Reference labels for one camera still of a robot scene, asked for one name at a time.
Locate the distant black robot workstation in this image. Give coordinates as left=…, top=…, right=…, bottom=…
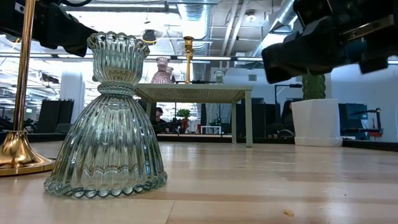
left=338, top=103, right=385, bottom=139

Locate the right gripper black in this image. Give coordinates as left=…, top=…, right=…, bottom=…
left=262, top=14, right=398, bottom=84

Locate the small white table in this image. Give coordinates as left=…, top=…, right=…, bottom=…
left=200, top=125, right=223, bottom=135

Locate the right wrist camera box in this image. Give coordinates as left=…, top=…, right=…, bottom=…
left=293, top=0, right=398, bottom=30

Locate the person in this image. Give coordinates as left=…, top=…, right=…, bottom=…
left=280, top=100, right=295, bottom=138
left=152, top=106, right=170, bottom=134

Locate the green cactus plant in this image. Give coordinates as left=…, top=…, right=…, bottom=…
left=302, top=73, right=326, bottom=101

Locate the black office partition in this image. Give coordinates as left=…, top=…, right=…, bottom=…
left=39, top=98, right=75, bottom=134

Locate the left wrist camera black cable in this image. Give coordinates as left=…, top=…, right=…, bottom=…
left=60, top=0, right=94, bottom=7

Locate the large clear ribbed glass vase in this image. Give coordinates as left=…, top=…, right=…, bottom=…
left=43, top=30, right=169, bottom=199

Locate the black aluminium table frame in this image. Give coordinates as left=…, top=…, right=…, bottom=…
left=0, top=130, right=386, bottom=151

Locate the green perforated metal riser shelf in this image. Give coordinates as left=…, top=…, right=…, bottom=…
left=136, top=83, right=253, bottom=147

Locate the silver slanted ventilation duct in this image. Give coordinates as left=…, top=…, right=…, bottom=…
left=251, top=0, right=296, bottom=57

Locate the small clear glass vase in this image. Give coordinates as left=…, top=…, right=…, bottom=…
left=213, top=70, right=226, bottom=85

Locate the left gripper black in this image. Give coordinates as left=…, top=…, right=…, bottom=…
left=0, top=0, right=98, bottom=58

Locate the white plant pot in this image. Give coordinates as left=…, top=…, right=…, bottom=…
left=291, top=98, right=343, bottom=147

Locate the green plant in red pot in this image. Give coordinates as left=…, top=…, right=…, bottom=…
left=176, top=108, right=191, bottom=131

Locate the silver round ventilation duct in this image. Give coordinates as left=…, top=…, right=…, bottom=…
left=177, top=0, right=215, bottom=57

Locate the black ceiling device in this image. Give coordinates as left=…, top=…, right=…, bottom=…
left=142, top=29, right=157, bottom=44

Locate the tall gold metal candlestick holder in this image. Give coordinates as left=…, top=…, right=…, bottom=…
left=182, top=35, right=194, bottom=85
left=185, top=49, right=195, bottom=85
left=0, top=0, right=56, bottom=177

